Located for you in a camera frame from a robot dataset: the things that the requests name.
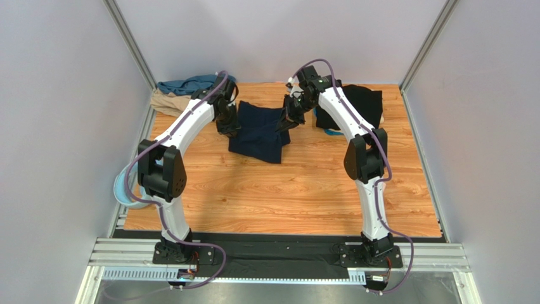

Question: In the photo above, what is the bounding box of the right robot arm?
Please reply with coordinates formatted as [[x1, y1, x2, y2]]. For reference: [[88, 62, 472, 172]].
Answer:
[[276, 77, 390, 241]]

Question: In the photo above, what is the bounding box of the folded black t shirt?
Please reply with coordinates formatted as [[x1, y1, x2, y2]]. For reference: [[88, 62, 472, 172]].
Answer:
[[315, 85, 383, 130]]

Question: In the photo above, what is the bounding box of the right aluminium corner post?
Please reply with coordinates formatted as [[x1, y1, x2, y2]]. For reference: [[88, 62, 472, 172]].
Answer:
[[399, 0, 460, 94]]

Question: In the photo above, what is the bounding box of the aluminium corner post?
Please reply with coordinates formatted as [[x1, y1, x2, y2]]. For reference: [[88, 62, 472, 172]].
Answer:
[[399, 0, 460, 94], [103, 0, 157, 91]]

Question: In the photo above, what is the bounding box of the navy blue t shirt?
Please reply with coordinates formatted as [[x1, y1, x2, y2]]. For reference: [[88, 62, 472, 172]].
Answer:
[[228, 101, 291, 164]]

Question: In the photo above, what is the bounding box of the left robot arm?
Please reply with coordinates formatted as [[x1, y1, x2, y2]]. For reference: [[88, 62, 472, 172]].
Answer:
[[134, 82, 240, 244]]

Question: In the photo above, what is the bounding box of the light blue round device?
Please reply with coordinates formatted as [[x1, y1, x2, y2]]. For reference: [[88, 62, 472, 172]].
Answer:
[[113, 164, 147, 209]]

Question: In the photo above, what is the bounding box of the aluminium front rail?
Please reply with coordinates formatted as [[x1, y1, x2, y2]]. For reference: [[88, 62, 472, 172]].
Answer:
[[76, 232, 480, 303]]

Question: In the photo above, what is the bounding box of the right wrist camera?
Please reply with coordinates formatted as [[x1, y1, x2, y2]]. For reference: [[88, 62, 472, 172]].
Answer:
[[286, 65, 320, 87]]

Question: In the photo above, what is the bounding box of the beige t shirt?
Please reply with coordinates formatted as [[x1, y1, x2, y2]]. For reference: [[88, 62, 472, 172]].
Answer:
[[150, 89, 191, 117]]

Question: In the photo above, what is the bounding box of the teal blue t shirt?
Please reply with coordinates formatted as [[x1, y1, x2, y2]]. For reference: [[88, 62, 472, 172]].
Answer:
[[157, 74, 221, 96]]

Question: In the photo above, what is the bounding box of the left aluminium corner post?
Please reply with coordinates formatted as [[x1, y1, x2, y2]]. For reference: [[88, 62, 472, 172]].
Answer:
[[103, 0, 157, 91]]

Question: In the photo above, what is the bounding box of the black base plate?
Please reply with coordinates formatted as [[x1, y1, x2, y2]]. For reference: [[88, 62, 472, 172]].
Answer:
[[112, 229, 447, 279]]

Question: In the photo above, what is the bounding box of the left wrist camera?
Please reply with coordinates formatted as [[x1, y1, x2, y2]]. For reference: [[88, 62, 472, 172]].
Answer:
[[211, 76, 238, 105]]

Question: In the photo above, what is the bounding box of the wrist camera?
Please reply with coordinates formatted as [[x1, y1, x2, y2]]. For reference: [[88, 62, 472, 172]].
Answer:
[[211, 76, 238, 105], [286, 65, 320, 87]]

